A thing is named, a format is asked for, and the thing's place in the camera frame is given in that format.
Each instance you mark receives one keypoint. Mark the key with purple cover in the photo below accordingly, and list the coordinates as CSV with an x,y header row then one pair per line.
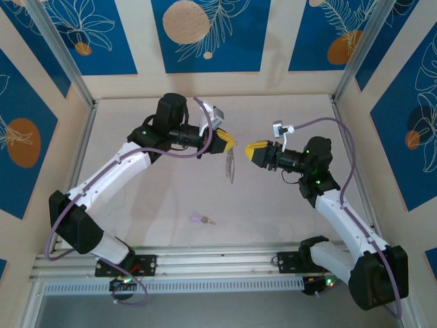
x,y
196,219

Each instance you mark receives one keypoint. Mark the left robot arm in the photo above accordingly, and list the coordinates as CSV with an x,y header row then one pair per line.
x,y
112,171

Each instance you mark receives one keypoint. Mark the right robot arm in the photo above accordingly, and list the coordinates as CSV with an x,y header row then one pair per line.
x,y
351,222

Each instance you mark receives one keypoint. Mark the black controller board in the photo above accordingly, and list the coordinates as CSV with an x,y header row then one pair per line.
x,y
312,285
117,283

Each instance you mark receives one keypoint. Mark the grey metal sheet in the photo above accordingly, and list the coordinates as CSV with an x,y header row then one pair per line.
x,y
218,312

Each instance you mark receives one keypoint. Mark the aluminium side rail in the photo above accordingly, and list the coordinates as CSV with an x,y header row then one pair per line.
x,y
86,123
341,119

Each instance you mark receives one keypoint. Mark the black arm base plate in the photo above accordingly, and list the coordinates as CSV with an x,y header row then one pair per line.
x,y
286,262
150,264

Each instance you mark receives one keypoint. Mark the aluminium cross rail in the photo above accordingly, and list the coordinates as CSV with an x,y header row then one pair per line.
x,y
218,263

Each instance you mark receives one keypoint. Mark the aluminium corner post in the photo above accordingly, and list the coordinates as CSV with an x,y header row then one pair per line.
x,y
62,51
361,51

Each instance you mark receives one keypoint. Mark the aluminium frame bar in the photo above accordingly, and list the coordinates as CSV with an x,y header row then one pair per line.
x,y
409,321
32,307

